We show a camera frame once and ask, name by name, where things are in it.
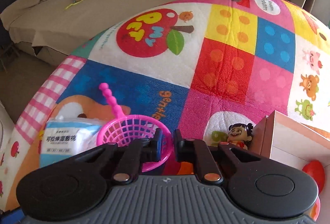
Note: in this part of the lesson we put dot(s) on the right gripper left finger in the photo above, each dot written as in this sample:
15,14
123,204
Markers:
137,153

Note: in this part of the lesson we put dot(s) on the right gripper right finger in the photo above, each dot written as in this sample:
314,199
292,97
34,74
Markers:
197,153

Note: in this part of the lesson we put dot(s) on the pink plastic toy net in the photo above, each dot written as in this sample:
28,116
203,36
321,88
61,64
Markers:
123,129

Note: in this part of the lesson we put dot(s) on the cartoon boy keychain figure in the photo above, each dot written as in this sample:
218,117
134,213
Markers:
240,135

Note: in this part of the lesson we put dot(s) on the blue wet wipes pack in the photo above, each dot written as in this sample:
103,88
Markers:
66,137

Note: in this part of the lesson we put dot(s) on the pink round toy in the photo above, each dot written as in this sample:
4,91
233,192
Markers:
317,172

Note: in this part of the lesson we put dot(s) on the pink cardboard box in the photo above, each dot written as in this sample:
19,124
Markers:
280,138

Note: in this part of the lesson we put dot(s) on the colourful cartoon play mat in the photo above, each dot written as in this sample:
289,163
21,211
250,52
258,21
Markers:
227,84

